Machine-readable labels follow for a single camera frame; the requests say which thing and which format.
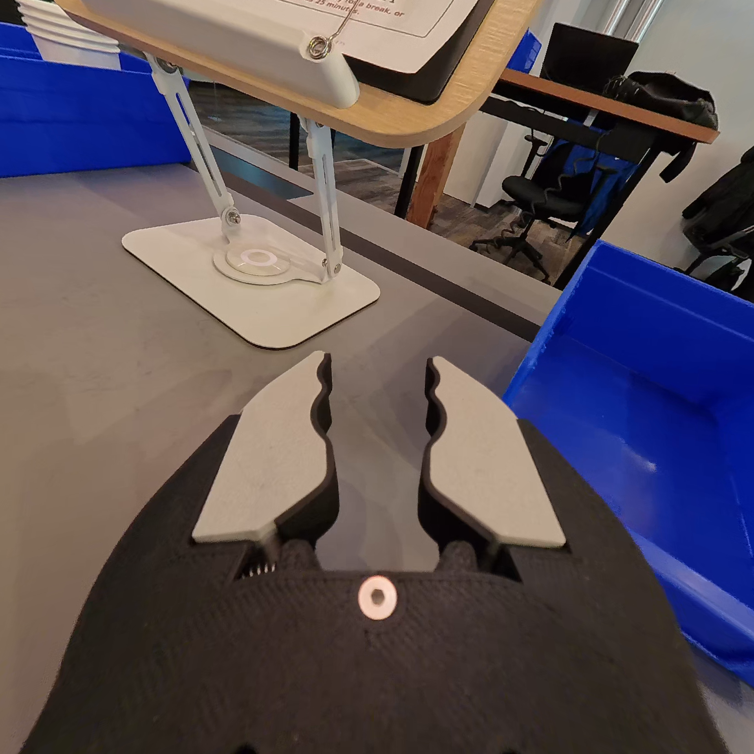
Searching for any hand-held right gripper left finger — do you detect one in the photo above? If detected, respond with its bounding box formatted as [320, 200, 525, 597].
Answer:
[192, 351, 340, 551]

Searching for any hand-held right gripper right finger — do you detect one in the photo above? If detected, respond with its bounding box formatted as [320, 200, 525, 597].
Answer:
[417, 356, 567, 560]

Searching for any wooden book stand white base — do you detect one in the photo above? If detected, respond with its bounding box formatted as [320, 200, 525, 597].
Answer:
[56, 0, 543, 351]

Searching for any large blue plastic bin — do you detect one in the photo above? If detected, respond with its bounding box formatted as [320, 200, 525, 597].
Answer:
[502, 238, 754, 687]

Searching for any black office chair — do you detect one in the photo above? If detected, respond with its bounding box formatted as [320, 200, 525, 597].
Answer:
[469, 132, 619, 284]

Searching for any blue jacket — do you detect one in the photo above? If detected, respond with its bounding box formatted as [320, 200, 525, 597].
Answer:
[545, 141, 637, 236]

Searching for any black jacket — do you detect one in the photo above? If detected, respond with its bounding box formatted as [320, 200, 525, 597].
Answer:
[672, 147, 754, 292]

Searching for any blue plastic bin with cups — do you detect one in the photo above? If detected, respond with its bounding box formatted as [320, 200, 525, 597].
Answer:
[0, 22, 210, 179]

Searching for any black bag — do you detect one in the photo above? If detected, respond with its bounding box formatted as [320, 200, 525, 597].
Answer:
[602, 71, 719, 183]

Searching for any black monitor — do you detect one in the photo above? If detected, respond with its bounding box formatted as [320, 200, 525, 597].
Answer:
[539, 22, 640, 95]

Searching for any printed white paper sheet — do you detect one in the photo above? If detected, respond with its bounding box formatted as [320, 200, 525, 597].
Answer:
[277, 0, 478, 74]

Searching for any stack of white cups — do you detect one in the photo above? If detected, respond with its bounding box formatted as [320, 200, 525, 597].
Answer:
[15, 0, 124, 74]

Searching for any wooden table black frame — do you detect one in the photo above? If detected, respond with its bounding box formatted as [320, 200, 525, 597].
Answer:
[395, 68, 721, 289]

